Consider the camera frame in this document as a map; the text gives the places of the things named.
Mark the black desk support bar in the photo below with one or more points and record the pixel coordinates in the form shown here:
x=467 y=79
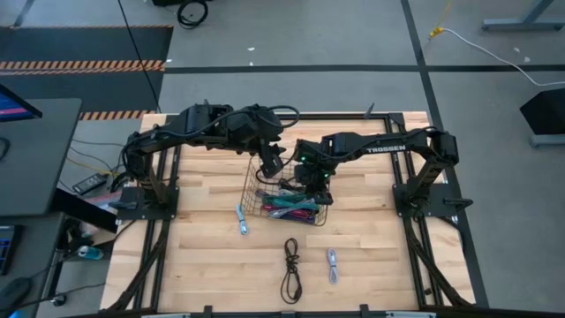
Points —
x=84 y=209

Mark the grey stand base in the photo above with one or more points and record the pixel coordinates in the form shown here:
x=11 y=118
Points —
x=549 y=140

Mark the black computer mouse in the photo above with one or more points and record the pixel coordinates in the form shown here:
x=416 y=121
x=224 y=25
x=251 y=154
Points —
x=15 y=291

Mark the black table clamp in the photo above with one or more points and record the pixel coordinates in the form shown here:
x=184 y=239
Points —
x=206 y=102
x=364 y=310
x=207 y=310

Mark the black power adapter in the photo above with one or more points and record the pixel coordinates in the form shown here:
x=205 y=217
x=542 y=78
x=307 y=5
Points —
x=89 y=183

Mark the computer monitor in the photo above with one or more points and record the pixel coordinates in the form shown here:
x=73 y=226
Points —
x=13 y=108

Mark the black round caster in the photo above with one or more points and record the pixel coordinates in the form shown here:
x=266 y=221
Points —
x=58 y=300

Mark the black box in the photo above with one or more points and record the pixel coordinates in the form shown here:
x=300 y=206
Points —
x=547 y=110

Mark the black hazard-striped floor mat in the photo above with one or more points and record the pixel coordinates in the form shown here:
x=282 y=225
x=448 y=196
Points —
x=88 y=44

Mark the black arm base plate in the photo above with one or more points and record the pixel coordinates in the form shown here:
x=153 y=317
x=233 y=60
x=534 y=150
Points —
x=446 y=207
x=170 y=213

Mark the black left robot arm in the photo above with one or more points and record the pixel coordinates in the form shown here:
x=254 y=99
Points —
x=198 y=126

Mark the backlit keyboard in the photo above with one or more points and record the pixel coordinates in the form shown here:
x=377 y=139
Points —
x=5 y=249

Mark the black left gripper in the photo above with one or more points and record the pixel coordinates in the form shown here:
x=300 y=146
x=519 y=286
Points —
x=267 y=152

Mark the black low desk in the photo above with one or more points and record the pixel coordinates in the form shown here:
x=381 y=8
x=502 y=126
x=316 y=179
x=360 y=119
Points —
x=39 y=247

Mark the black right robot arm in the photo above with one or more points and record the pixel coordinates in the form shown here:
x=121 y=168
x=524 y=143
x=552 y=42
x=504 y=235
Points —
x=397 y=143

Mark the grey table leg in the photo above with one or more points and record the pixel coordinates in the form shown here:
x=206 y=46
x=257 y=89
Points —
x=507 y=24

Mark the black aluminium table frame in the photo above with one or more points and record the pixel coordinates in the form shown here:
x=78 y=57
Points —
x=335 y=116

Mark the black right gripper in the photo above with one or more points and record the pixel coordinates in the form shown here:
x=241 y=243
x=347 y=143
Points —
x=318 y=181

